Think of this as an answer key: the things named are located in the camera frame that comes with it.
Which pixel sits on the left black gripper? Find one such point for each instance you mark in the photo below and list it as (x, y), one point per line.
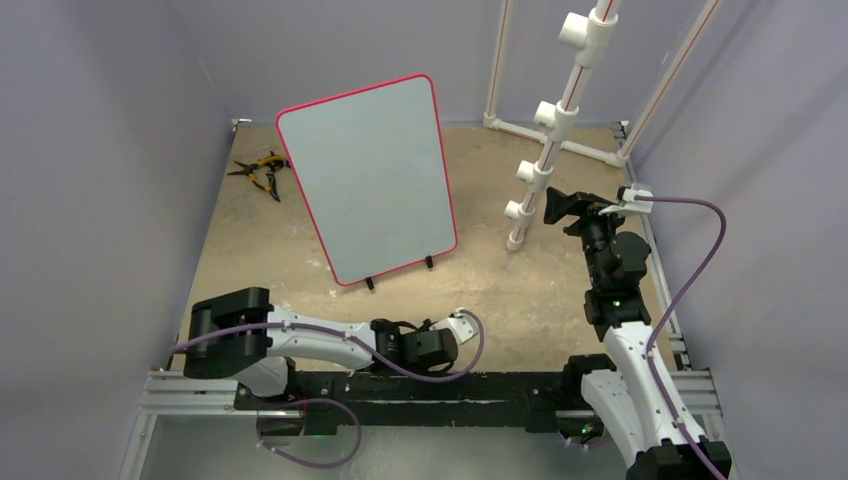
(421, 369)

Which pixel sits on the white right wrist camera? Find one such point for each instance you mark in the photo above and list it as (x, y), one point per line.
(632, 200)

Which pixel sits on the pink framed whiteboard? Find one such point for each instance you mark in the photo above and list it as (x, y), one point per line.
(371, 168)

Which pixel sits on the white PVC pipe frame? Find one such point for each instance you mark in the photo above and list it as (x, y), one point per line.
(589, 36)

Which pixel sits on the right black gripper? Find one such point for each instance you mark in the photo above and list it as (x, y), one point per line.
(581, 204)

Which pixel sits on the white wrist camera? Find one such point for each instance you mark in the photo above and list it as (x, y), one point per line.
(632, 200)
(462, 328)

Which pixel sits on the yellow black pliers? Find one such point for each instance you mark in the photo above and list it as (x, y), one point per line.
(262, 173)

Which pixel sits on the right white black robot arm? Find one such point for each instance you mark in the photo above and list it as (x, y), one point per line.
(630, 387)

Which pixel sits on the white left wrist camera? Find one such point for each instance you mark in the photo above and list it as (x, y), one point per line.
(462, 328)

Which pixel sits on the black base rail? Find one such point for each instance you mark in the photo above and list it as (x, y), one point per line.
(319, 403)

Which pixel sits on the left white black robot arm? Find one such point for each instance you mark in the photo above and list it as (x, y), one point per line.
(244, 337)

